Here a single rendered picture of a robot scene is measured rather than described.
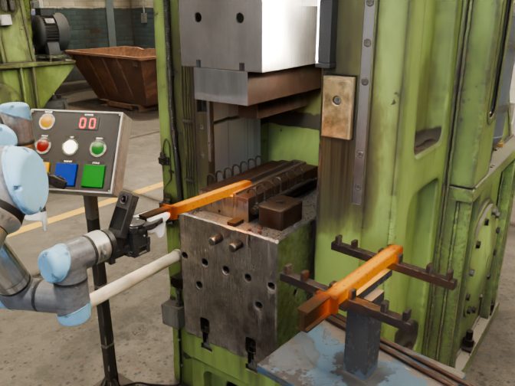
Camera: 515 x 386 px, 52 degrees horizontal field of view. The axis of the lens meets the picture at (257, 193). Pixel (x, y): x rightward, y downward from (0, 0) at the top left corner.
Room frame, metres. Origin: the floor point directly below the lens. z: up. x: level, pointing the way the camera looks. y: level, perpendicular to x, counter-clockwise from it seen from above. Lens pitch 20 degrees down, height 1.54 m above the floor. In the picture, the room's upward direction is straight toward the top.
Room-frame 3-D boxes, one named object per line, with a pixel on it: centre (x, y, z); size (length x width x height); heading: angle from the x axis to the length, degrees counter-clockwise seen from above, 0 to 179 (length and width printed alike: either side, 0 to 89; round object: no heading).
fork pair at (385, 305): (0.97, -0.34, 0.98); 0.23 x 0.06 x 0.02; 139
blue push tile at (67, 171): (1.67, 0.64, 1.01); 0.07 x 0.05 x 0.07; 79
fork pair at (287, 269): (1.12, -0.15, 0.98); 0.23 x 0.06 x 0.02; 139
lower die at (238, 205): (1.71, -0.01, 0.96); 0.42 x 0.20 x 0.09; 144
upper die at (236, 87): (1.71, -0.01, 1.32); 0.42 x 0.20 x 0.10; 144
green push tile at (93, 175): (1.66, 0.54, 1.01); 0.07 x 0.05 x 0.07; 79
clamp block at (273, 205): (1.48, -0.07, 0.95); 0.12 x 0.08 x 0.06; 144
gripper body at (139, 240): (1.19, 0.33, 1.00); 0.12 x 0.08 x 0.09; 144
